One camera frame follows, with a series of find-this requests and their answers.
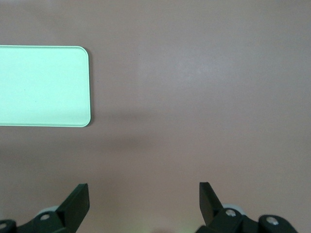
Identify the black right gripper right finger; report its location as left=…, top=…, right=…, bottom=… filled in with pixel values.
left=196, top=182, right=298, bottom=233

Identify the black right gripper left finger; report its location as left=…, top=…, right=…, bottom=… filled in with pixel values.
left=0, top=183, right=90, bottom=233

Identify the brown table cover mat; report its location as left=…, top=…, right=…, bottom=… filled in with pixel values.
left=0, top=0, right=311, bottom=233

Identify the light green rectangular tray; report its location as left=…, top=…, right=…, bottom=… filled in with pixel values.
left=0, top=45, right=92, bottom=128

